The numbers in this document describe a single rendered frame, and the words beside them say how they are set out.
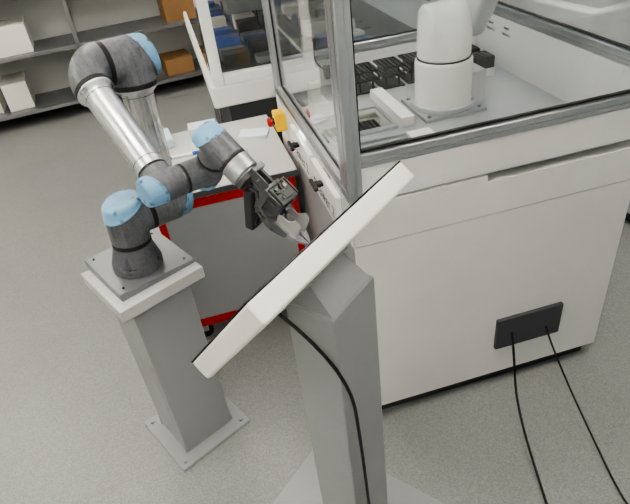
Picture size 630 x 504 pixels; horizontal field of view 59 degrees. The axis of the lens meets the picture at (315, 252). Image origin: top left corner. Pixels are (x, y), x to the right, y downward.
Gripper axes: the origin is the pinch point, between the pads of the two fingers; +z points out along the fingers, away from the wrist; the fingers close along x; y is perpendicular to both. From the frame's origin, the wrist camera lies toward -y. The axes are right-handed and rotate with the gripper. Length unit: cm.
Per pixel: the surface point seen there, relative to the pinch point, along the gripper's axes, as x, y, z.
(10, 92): 153, -335, -291
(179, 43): 310, -302, -250
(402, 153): 39.8, 7.6, 0.9
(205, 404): -7, -97, 14
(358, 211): -6.7, 26.4, 4.4
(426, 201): 44.7, -2.0, 15.3
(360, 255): 28.8, -21.0, 13.4
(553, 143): 75, 21, 29
